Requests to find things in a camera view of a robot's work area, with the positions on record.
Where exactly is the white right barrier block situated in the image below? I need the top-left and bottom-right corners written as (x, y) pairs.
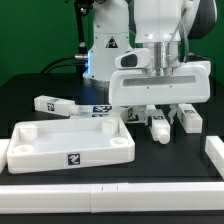
top-left (205, 136), bottom-right (224, 179)

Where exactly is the white barrier block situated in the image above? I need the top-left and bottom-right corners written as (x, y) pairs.
top-left (0, 139), bottom-right (10, 173)
top-left (205, 136), bottom-right (224, 179)

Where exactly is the white desk top tray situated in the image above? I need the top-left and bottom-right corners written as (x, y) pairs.
top-left (7, 117), bottom-right (135, 174)

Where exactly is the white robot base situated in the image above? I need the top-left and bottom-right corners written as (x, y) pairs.
top-left (83, 0), bottom-right (131, 85)

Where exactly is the white front barrier rail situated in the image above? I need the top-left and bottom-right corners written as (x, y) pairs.
top-left (0, 182), bottom-right (224, 214)

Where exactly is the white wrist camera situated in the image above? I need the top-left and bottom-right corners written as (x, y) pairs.
top-left (115, 48), bottom-right (151, 69)

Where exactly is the white left barrier block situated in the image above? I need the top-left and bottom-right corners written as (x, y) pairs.
top-left (0, 139), bottom-right (10, 173)

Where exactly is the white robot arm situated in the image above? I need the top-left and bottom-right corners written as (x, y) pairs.
top-left (109, 0), bottom-right (217, 117)

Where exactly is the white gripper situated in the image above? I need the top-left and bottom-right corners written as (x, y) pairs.
top-left (109, 61), bottom-right (211, 125)

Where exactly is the black camera stand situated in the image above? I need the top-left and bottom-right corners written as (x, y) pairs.
top-left (65, 0), bottom-right (94, 64)

